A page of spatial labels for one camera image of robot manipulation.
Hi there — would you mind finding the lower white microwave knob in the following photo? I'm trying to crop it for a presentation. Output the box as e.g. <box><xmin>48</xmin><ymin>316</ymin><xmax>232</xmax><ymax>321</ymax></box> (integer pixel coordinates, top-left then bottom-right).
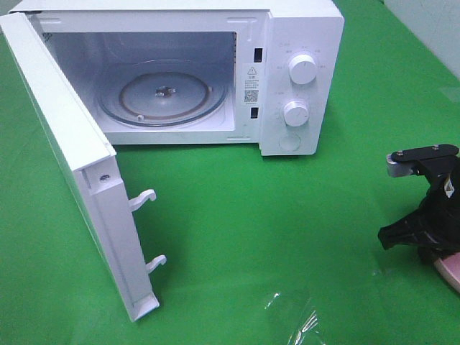
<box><xmin>283</xmin><ymin>101</ymin><xmax>309</xmax><ymax>127</ymax></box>

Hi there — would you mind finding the white microwave oven body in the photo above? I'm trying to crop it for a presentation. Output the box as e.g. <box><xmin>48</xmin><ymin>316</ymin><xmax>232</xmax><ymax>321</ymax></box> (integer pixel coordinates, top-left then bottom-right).
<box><xmin>1</xmin><ymin>1</ymin><xmax>344</xmax><ymax>156</ymax></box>

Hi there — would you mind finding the white microwave door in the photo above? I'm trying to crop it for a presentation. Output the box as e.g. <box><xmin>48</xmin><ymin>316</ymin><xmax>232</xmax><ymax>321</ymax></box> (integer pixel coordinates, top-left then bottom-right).
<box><xmin>1</xmin><ymin>13</ymin><xmax>167</xmax><ymax>321</ymax></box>

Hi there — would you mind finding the green table cloth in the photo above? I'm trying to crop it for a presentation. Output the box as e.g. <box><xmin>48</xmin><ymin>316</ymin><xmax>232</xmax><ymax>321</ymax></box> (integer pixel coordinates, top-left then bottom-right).
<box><xmin>1</xmin><ymin>1</ymin><xmax>459</xmax><ymax>344</ymax></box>

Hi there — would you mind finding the upper white microwave knob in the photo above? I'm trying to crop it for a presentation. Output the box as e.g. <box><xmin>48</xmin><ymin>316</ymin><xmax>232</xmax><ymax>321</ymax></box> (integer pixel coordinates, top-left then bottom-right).
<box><xmin>288</xmin><ymin>53</ymin><xmax>318</xmax><ymax>85</ymax></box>

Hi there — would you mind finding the clear tape patch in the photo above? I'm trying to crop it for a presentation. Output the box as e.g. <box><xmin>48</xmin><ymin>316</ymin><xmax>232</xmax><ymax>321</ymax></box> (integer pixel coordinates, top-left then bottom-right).
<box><xmin>262</xmin><ymin>287</ymin><xmax>325</xmax><ymax>344</ymax></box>

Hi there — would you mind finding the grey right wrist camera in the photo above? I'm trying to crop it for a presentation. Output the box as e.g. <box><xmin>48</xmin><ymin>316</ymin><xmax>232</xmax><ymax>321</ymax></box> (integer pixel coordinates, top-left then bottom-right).
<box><xmin>386</xmin><ymin>144</ymin><xmax>459</xmax><ymax>178</ymax></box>

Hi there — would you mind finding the round white door release button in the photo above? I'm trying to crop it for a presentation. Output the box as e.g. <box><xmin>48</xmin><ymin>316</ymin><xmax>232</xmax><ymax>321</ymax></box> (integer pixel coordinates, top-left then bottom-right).
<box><xmin>279</xmin><ymin>134</ymin><xmax>301</xmax><ymax>152</ymax></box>

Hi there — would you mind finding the pink round plate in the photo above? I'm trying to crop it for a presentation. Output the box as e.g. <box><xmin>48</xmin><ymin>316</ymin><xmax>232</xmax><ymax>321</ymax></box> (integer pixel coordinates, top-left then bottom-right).
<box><xmin>434</xmin><ymin>252</ymin><xmax>460</xmax><ymax>293</ymax></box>

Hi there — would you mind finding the white microwave knob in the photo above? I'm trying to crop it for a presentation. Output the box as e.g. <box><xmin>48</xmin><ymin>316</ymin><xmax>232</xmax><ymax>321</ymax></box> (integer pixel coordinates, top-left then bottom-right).
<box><xmin>288</xmin><ymin>53</ymin><xmax>318</xmax><ymax>85</ymax></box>
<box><xmin>283</xmin><ymin>101</ymin><xmax>309</xmax><ymax>127</ymax></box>

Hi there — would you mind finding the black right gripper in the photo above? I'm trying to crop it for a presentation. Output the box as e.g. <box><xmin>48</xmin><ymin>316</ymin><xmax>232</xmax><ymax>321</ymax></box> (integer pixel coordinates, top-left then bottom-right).
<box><xmin>377</xmin><ymin>159</ymin><xmax>459</xmax><ymax>259</ymax></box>

